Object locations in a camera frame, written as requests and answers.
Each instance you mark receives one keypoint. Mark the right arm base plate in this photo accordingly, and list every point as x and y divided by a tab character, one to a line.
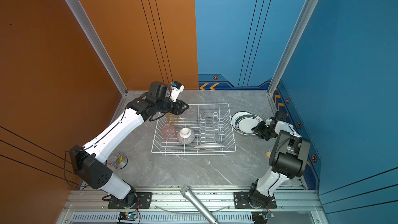
242	200

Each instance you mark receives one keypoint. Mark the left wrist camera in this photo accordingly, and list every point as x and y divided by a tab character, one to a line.
176	89

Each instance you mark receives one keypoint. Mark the yellow plastic cup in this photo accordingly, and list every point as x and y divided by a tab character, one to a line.
172	119

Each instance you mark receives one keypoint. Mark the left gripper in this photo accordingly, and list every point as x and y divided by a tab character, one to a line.
179	104

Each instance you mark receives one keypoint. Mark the white wire dish rack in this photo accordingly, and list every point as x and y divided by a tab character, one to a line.
211	125

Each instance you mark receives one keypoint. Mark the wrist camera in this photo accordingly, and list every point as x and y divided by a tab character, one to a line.
281	116
176	89

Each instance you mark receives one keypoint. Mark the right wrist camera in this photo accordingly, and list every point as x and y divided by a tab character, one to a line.
281	116

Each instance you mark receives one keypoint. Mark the aluminium front rail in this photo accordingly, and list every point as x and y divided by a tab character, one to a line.
168	206

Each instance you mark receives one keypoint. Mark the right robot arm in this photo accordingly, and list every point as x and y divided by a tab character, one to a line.
288	160

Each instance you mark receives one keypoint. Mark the clear plastic cup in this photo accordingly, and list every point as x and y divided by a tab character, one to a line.
190	113

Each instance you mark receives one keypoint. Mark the left circuit board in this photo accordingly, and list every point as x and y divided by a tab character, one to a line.
128	217

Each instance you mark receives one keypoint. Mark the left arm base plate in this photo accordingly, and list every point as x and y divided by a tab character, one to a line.
137	200

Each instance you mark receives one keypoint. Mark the right circuit board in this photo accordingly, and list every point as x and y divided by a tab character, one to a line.
261	217

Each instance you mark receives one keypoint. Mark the teal rimmed white plate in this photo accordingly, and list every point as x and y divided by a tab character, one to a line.
237	115

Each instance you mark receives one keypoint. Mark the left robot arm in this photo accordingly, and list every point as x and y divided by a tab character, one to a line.
88	161

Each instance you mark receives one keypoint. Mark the circuit board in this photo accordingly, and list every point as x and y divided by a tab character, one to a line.
261	217
128	217

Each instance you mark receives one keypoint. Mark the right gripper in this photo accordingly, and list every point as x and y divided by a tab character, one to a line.
259	129

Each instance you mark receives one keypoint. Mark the pink plastic cup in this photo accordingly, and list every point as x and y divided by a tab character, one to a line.
169	132

